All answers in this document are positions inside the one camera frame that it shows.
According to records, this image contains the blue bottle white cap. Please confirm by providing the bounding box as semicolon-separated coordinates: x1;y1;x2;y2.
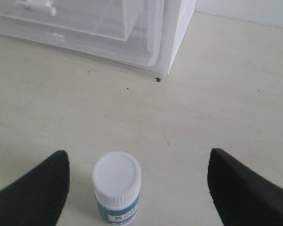
92;151;142;226

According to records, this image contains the white plastic drawer cabinet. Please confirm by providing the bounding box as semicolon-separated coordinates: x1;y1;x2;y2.
0;0;196;78

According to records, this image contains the bottom clear wide drawer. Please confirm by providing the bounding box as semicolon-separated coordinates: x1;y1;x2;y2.
0;14;160;69

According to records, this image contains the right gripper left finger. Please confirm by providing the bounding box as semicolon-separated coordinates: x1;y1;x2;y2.
0;150;69;226

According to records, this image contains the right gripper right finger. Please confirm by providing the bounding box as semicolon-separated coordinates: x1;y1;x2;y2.
207;148;283;226

